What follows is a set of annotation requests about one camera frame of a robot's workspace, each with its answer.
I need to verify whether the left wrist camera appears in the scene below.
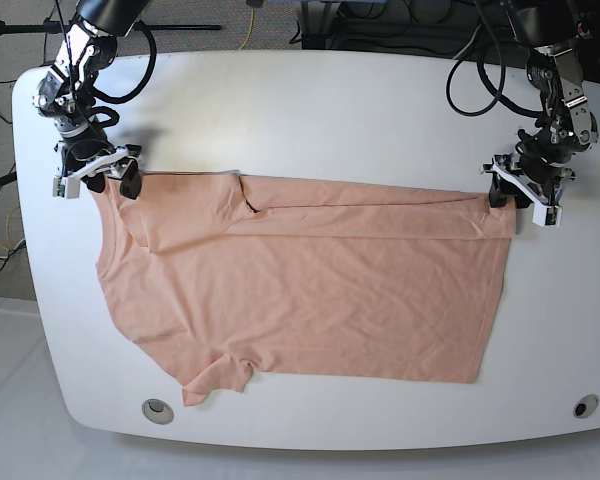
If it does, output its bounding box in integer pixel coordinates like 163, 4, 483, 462
532, 202, 562, 228

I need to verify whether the white cable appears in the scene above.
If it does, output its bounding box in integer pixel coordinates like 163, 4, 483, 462
449, 22, 481, 60

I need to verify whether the table cable grommet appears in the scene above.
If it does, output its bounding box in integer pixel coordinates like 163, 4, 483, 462
573, 394, 600, 419
141, 399, 174, 425

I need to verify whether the black equipment frame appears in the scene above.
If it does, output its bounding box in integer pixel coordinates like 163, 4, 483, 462
289, 1, 600, 83

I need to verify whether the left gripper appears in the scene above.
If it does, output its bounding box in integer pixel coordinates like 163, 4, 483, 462
482, 142, 575, 233

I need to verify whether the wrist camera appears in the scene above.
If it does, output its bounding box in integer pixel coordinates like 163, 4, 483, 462
52, 176, 82, 200
532, 202, 562, 228

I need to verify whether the peach pink T-shirt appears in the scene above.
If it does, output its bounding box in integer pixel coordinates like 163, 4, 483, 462
94, 173, 516, 406

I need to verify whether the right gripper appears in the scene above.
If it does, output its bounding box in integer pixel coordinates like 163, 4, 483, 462
54, 134, 142, 200

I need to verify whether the black tripod stand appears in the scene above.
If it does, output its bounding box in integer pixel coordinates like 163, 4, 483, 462
0, 13, 223, 68

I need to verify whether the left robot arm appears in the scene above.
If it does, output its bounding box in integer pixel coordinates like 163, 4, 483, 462
453, 1, 598, 227

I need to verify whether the right table cable grommet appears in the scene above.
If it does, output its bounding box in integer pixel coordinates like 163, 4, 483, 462
573, 394, 600, 419

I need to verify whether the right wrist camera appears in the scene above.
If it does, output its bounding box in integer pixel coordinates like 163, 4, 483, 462
52, 176, 82, 200

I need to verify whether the yellow cable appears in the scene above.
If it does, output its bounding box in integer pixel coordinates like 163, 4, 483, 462
238, 4, 257, 51

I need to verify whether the left table cable grommet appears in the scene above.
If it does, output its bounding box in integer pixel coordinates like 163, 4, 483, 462
141, 399, 174, 425

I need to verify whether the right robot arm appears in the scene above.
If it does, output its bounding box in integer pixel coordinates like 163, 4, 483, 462
33, 1, 157, 200

